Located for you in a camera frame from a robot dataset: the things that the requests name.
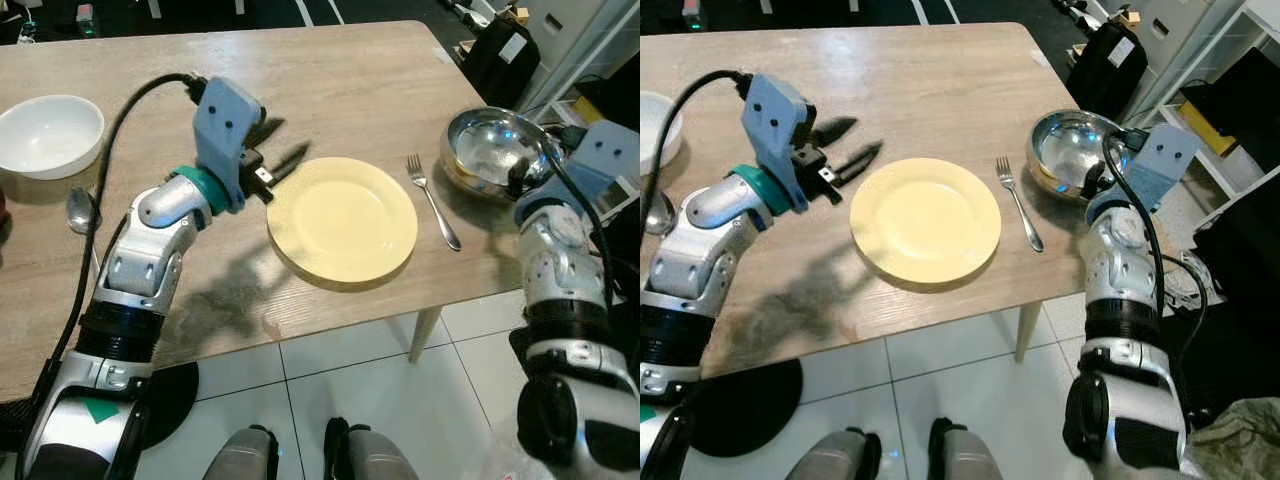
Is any shiny steel bowl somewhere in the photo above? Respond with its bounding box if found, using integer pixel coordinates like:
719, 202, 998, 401
440, 107, 561, 199
1027, 109, 1126, 201

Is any pale yellow round plate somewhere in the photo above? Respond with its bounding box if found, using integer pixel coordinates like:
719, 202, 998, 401
850, 157, 1002, 284
266, 157, 419, 284

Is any silver metal fork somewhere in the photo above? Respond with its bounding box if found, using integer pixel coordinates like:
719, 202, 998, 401
406, 153, 463, 252
995, 156, 1044, 253

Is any black backpack white label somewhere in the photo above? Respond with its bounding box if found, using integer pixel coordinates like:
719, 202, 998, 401
460, 18, 541, 106
1065, 15, 1149, 119

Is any silver metal spoon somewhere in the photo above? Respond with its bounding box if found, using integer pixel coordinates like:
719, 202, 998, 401
65, 187, 101, 237
645, 192, 674, 237

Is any white ceramic bowl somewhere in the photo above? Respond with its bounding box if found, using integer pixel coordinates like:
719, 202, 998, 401
640, 90, 685, 177
0, 95, 105, 181

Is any white shelf unit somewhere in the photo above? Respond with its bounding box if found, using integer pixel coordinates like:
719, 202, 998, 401
1130, 0, 1280, 201
520, 0, 641, 113

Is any light wooden table leg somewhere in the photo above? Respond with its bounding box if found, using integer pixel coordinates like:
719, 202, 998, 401
408, 305, 443, 364
1013, 300, 1046, 363

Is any black round floor base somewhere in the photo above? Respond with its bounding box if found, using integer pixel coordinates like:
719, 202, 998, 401
140, 360, 201, 451
690, 358, 804, 459

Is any grey left robot leg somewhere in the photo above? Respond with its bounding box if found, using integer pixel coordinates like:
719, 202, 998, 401
203, 425, 281, 480
785, 427, 886, 480

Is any grey robot leg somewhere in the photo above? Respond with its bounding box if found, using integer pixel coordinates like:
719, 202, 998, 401
928, 418, 1006, 480
325, 418, 419, 480
203, 425, 281, 480
785, 427, 886, 480

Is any beige cloth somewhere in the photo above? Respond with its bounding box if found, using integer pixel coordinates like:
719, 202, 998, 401
1185, 398, 1280, 480

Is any grey right robot leg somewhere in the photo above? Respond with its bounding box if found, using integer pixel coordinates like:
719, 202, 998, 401
928, 418, 1006, 480
325, 418, 419, 480

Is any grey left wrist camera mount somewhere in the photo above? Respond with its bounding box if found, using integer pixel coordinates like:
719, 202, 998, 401
742, 73, 814, 214
192, 78, 267, 214

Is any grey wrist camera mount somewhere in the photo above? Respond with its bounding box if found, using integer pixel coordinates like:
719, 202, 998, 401
1095, 123, 1201, 217
742, 73, 814, 214
555, 120, 641, 212
192, 78, 267, 214

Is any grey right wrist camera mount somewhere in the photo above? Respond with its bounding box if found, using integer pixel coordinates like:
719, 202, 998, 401
1095, 123, 1201, 217
555, 120, 641, 212

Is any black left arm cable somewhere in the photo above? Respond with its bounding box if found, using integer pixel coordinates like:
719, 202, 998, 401
30, 72, 207, 421
640, 70, 751, 213

